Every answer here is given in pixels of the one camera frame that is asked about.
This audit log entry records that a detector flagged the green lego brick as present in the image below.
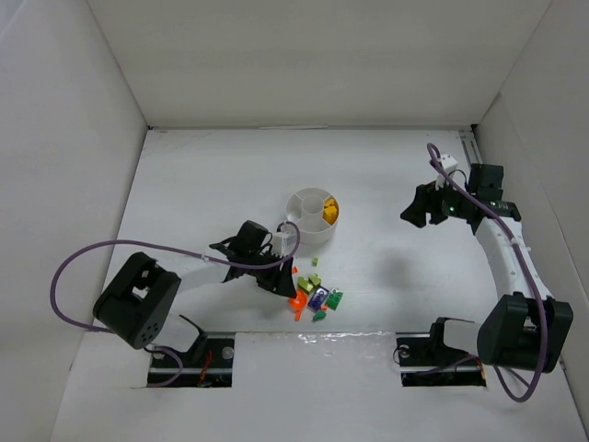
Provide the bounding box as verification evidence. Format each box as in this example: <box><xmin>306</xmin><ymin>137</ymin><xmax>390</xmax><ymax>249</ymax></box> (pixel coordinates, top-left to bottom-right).
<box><xmin>326</xmin><ymin>289</ymin><xmax>343</xmax><ymax>310</ymax></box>

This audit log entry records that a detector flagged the blue lego plate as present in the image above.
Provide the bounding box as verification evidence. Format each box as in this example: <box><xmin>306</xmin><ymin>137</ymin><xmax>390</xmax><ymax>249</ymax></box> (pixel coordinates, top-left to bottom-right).
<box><xmin>307</xmin><ymin>285</ymin><xmax>329</xmax><ymax>311</ymax></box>

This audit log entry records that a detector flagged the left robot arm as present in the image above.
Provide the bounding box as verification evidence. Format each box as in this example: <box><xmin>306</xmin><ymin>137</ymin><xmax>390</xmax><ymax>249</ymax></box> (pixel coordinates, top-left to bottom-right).
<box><xmin>92</xmin><ymin>220</ymin><xmax>301</xmax><ymax>350</ymax></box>

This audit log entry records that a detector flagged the yellow tall lego brick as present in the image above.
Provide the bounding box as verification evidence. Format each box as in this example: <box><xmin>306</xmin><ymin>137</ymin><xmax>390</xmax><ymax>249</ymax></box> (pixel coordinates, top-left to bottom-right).
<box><xmin>323</xmin><ymin>205</ymin><xmax>339</xmax><ymax>225</ymax></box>

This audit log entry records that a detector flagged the purple cable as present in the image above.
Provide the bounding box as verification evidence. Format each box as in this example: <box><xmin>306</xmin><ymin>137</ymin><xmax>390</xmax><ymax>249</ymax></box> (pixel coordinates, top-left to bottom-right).
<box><xmin>426</xmin><ymin>142</ymin><xmax>549</xmax><ymax>403</ymax></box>
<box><xmin>49</xmin><ymin>221</ymin><xmax>301</xmax><ymax>386</ymax></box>

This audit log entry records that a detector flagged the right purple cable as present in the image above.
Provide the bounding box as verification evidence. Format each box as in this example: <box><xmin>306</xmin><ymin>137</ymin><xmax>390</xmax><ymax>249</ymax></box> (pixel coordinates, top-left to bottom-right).
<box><xmin>426</xmin><ymin>142</ymin><xmax>549</xmax><ymax>403</ymax></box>

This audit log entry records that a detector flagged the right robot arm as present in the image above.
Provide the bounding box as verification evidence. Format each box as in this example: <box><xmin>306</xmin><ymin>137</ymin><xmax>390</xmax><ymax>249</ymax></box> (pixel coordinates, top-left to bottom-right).
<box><xmin>400</xmin><ymin>155</ymin><xmax>573</xmax><ymax>373</ymax></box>

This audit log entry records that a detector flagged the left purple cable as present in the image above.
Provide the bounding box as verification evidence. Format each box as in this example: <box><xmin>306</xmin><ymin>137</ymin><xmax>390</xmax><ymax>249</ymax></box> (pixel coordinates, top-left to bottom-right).
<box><xmin>49</xmin><ymin>221</ymin><xmax>301</xmax><ymax>386</ymax></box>

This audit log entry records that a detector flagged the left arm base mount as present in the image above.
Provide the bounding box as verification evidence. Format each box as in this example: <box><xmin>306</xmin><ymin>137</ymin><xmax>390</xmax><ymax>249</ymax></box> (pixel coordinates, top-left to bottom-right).
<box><xmin>146</xmin><ymin>333</ymin><xmax>236</xmax><ymax>389</ymax></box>

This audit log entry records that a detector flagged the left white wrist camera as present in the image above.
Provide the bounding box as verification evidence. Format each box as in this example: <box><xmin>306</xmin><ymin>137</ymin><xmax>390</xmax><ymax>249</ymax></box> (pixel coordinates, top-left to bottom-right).
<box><xmin>271</xmin><ymin>224</ymin><xmax>297</xmax><ymax>257</ymax></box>

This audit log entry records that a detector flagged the lime lego brick left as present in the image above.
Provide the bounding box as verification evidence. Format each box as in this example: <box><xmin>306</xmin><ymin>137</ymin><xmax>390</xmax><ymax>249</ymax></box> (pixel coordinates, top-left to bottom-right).
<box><xmin>297</xmin><ymin>277</ymin><xmax>315</xmax><ymax>294</ymax></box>

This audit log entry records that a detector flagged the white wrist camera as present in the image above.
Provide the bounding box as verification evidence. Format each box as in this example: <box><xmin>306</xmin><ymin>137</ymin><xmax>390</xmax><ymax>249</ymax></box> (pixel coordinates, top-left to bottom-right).
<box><xmin>271</xmin><ymin>224</ymin><xmax>297</xmax><ymax>257</ymax></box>
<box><xmin>434</xmin><ymin>154</ymin><xmax>458</xmax><ymax>190</ymax></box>

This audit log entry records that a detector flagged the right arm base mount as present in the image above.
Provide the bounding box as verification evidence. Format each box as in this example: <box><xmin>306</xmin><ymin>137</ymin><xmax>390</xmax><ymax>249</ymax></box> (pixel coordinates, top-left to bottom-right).
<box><xmin>393</xmin><ymin>332</ymin><xmax>487</xmax><ymax>388</ymax></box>

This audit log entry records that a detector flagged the aluminium rail right side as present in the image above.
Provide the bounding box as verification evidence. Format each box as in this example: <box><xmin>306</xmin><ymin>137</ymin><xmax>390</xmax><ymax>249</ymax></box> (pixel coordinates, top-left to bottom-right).
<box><xmin>458</xmin><ymin>128</ymin><xmax>483</xmax><ymax>169</ymax></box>

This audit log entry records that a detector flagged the white divided round container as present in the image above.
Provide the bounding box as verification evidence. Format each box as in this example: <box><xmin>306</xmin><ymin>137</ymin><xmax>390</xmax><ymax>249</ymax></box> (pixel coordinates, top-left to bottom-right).
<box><xmin>285</xmin><ymin>188</ymin><xmax>340</xmax><ymax>245</ymax></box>

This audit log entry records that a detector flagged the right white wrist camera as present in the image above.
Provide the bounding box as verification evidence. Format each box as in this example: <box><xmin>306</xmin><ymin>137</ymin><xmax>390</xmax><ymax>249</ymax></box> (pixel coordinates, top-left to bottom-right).
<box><xmin>434</xmin><ymin>154</ymin><xmax>458</xmax><ymax>190</ymax></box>

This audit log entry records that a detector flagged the dark green lego slope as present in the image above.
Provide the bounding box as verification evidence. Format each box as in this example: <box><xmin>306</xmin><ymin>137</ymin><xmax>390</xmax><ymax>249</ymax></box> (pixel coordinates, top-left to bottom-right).
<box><xmin>313</xmin><ymin>310</ymin><xmax>327</xmax><ymax>321</ymax></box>

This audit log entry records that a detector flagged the lime lego slope brick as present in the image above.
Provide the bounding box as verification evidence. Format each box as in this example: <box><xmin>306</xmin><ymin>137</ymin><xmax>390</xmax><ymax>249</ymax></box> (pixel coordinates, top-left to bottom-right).
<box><xmin>308</xmin><ymin>273</ymin><xmax>322</xmax><ymax>286</ymax></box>

